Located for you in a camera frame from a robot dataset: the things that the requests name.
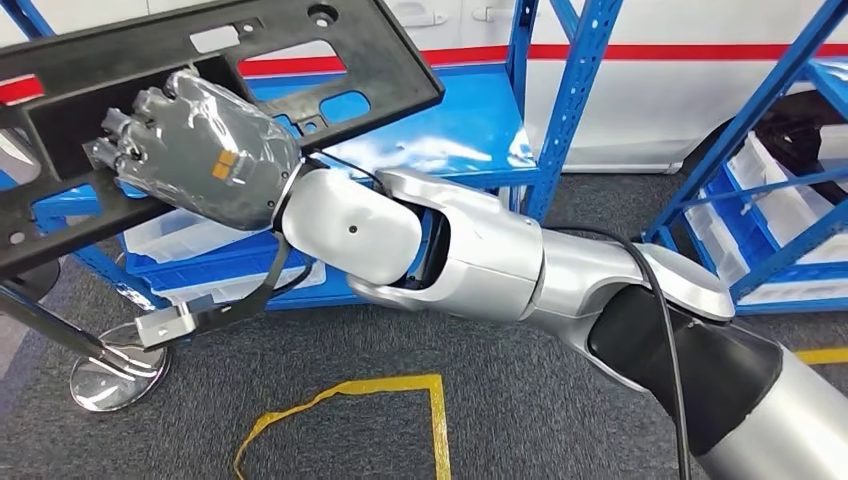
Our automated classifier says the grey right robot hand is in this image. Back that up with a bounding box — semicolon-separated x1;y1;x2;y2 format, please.
84;66;304;233

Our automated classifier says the long black plastic part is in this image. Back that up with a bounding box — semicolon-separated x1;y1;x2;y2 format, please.
0;0;446;280

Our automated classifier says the blue metal shelf rack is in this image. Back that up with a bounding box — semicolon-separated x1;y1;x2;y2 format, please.
0;0;624;313
642;0;848;316

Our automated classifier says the blue plastic bin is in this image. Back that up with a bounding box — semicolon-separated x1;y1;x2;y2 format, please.
718;162;796;266
125;235;299;293

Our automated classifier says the white plastic bin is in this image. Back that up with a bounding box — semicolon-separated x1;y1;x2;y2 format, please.
738;278;848;306
155;261;327;306

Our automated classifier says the black round floor disc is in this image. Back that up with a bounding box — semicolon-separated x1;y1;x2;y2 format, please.
0;259;62;303

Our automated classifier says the loose yellow floor tape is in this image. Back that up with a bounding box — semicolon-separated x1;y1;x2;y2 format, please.
231;374;453;480

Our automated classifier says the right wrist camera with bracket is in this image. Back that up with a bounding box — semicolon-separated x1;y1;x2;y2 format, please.
135;231;316;352

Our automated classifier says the chrome stanchion post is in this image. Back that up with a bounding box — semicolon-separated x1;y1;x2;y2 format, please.
0;281;171;413

